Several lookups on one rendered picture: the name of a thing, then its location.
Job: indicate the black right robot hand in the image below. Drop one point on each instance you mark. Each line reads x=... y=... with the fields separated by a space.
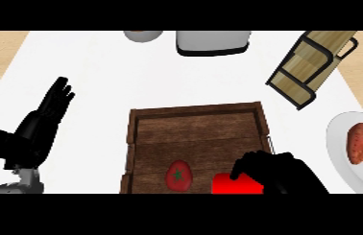
x=279 y=171

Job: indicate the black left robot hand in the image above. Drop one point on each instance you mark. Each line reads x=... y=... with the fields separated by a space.
x=40 y=125

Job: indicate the red can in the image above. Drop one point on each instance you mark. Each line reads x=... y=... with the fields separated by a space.
x=232 y=186

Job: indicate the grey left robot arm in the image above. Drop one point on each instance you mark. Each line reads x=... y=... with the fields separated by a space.
x=24 y=183

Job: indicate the brown wooden tray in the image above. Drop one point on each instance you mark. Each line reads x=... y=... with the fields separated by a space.
x=198 y=139

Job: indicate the wooden tiered shelf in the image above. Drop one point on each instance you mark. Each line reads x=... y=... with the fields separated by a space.
x=315 y=66

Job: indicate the white plate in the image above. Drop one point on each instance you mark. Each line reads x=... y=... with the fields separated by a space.
x=343 y=155

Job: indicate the orange sausage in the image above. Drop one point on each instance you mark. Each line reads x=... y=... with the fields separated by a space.
x=356 y=143

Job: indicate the red tomato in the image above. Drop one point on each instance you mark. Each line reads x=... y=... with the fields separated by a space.
x=179 y=175

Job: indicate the grey round bowl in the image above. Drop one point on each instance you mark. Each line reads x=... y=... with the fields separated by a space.
x=142 y=35

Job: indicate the grey toaster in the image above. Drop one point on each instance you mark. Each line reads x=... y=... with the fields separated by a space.
x=213 y=42

